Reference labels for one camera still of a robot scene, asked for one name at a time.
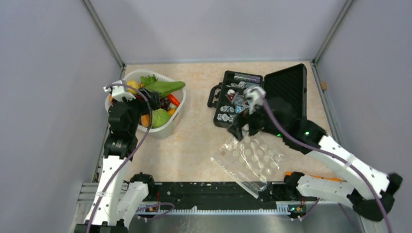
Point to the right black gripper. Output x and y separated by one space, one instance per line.
236 128

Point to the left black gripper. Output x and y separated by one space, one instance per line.
153 100

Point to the dark red grape bunch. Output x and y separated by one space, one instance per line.
165 103

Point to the yellow lemon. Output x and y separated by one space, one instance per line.
134 85

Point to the clear zip top bag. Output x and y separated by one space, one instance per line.
252 162

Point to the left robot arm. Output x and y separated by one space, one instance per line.
110 212

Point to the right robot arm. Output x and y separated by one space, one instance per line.
367 191

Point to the green cabbage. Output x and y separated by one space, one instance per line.
160 118

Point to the green lettuce leaf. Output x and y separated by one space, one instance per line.
164 88

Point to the orange carrot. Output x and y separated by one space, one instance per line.
173 100

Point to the white plastic basket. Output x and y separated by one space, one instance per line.
167 125

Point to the poker chips in case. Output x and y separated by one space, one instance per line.
231 99

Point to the black carrying case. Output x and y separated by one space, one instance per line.
289 84

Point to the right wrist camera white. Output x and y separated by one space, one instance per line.
254 95

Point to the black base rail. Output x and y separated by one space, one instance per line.
222 196

